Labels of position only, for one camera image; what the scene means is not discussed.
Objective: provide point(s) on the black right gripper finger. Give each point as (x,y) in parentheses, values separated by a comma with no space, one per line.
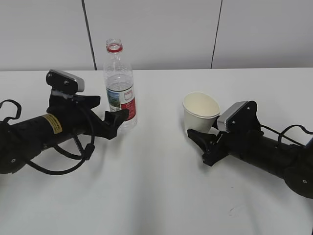
(204,141)

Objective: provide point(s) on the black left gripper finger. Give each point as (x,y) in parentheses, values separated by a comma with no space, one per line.
(116,119)

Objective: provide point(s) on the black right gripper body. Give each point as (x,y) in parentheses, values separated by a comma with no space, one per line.
(217,147)

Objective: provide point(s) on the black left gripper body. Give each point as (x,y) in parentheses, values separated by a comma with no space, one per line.
(76,116)

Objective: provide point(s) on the white paper cup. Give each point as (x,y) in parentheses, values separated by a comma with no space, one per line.
(200,111)

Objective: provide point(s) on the clear plastic water bottle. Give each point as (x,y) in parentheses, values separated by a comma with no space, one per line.
(119,82)

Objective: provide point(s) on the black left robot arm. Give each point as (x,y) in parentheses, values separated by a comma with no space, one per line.
(21,142)

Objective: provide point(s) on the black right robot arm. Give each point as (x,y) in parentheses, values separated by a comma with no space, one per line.
(290,162)

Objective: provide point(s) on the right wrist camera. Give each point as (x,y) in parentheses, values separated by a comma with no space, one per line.
(239,117)

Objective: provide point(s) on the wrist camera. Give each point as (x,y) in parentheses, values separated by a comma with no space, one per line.
(65,82)
(239,117)

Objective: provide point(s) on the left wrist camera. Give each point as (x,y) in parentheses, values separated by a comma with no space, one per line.
(65,82)

